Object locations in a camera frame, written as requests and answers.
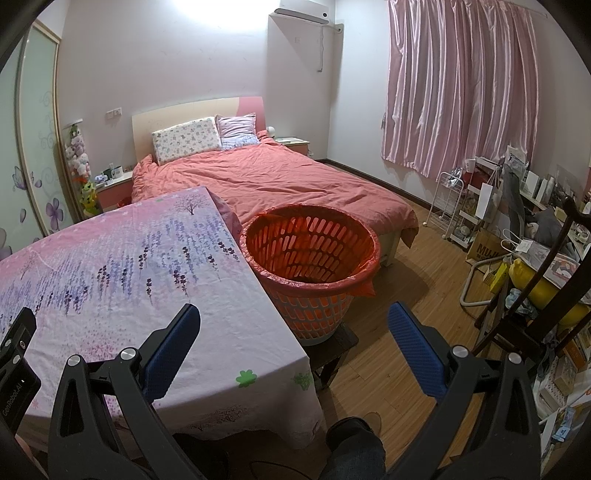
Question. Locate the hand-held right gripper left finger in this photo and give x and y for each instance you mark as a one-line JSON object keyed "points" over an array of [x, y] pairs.
{"points": [[173, 341]]}

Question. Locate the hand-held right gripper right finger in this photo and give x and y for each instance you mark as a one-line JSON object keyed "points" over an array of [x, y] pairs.
{"points": [[415, 346]]}

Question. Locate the orange plastic basket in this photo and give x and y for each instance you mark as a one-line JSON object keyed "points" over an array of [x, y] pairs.
{"points": [[314, 318]]}

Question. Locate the black stool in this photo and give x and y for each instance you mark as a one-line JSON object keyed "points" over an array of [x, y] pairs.
{"points": [[332, 344]]}

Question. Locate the brown paper bag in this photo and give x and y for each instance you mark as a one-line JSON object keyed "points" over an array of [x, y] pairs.
{"points": [[485, 249]]}

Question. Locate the person's leg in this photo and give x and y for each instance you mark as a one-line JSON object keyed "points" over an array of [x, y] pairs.
{"points": [[353, 452]]}

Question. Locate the small red bin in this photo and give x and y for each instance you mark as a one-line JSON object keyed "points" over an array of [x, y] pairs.
{"points": [[124, 202]]}

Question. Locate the pink white nightstand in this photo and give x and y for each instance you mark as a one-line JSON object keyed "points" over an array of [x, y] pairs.
{"points": [[295, 145], [113, 194]]}

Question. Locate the white paper bag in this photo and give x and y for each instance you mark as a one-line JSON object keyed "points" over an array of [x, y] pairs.
{"points": [[488, 201]]}

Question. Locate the white mug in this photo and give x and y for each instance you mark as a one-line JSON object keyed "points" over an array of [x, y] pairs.
{"points": [[116, 172]]}

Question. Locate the dark wooden chair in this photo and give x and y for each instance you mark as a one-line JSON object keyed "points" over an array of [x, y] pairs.
{"points": [[560, 240]]}

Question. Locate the grey garment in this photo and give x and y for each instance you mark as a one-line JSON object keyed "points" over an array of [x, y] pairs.
{"points": [[512, 194]]}

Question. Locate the white trolley cart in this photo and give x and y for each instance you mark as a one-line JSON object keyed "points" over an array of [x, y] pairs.
{"points": [[482, 161]]}

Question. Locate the bed with red duvet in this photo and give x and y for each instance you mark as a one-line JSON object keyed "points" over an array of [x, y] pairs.
{"points": [[300, 184]]}

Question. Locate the white floral pillow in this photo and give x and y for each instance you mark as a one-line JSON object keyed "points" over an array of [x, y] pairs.
{"points": [[184, 138]]}

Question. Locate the clear tube of plush toys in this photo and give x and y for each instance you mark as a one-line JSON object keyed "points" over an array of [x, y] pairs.
{"points": [[78, 157]]}

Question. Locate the pink striped pillow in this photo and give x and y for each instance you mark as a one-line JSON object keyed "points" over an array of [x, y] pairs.
{"points": [[235, 129]]}

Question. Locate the cream pink headboard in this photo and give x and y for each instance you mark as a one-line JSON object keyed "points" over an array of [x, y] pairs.
{"points": [[184, 110]]}

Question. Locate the flower printed sliding wardrobe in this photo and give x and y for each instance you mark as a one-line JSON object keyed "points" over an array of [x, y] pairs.
{"points": [[32, 138]]}

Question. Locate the pink striped curtain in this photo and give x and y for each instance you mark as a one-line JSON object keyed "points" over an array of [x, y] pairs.
{"points": [[461, 83]]}

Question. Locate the white air conditioner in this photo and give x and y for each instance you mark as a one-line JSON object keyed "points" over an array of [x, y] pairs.
{"points": [[300, 14]]}

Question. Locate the white tube frame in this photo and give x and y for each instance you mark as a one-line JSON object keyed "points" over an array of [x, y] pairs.
{"points": [[466, 286]]}

